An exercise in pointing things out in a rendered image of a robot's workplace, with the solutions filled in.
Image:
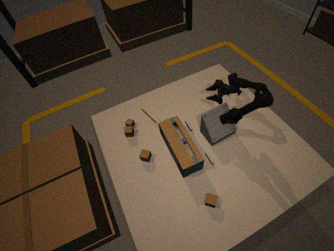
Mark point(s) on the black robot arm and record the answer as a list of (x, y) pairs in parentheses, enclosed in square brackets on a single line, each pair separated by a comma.
[(261, 100)]

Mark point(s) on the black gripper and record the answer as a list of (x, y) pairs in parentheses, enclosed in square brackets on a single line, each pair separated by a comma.
[(218, 97)]

